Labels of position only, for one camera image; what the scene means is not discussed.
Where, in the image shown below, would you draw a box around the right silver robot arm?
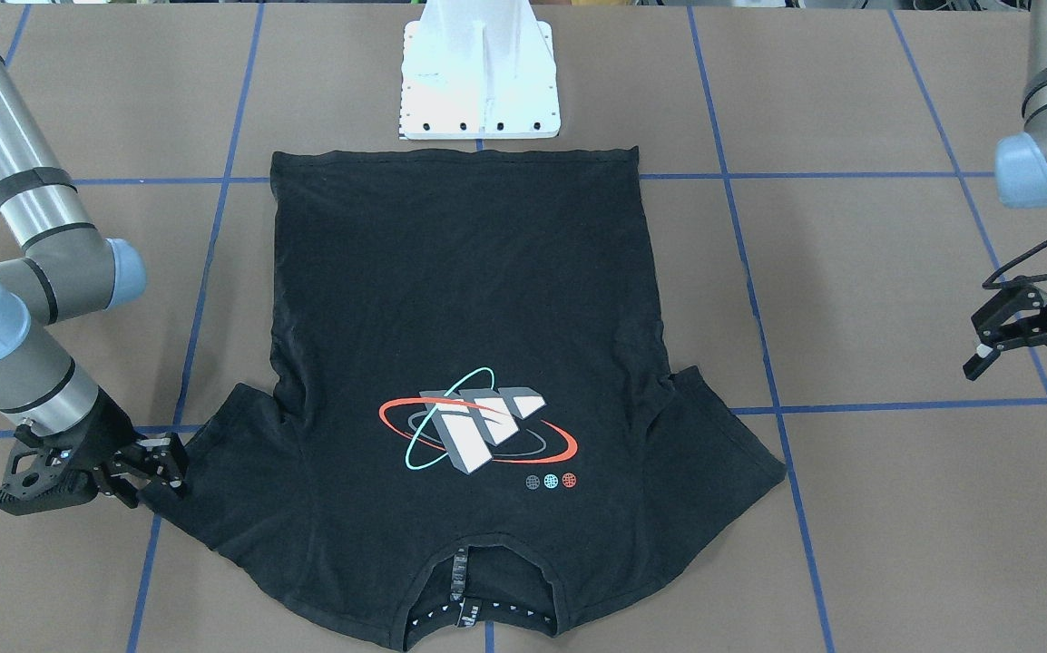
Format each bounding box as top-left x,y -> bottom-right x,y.
0,54 -> 188,516

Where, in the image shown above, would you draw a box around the black graphic t-shirt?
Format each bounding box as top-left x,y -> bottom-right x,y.
141,149 -> 788,650

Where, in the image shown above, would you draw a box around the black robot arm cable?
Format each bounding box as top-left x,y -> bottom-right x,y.
982,210 -> 1047,291

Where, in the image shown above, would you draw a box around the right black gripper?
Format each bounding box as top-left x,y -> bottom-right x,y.
0,390 -> 187,516

